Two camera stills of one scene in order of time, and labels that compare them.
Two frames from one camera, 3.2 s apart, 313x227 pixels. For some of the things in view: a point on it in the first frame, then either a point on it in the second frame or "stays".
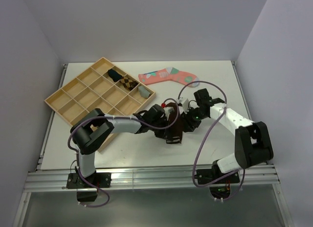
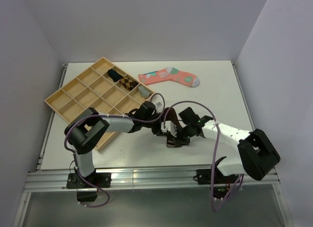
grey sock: (144, 92) stays
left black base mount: (101, 179) stays
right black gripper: (187, 123) → (186, 142)
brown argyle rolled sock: (128, 83) stays
